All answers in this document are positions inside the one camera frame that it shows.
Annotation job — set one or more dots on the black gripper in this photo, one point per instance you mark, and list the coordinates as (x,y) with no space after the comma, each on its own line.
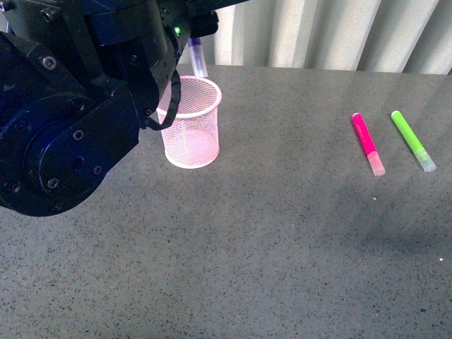
(192,18)

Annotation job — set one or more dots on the purple highlighter pen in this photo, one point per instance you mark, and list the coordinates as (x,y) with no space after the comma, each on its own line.
(198,60)

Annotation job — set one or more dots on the pink highlighter pen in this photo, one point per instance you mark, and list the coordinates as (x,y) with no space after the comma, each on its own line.
(368,144)

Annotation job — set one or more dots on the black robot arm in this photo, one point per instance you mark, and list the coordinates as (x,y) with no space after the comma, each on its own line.
(79,80)

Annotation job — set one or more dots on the pink mesh pen cup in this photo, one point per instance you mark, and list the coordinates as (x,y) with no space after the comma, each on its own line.
(192,141)

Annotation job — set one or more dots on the grey pleated curtain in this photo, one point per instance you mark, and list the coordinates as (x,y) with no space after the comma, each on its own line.
(377,36)

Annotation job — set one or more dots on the green highlighter pen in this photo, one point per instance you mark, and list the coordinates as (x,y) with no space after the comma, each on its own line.
(413,142)

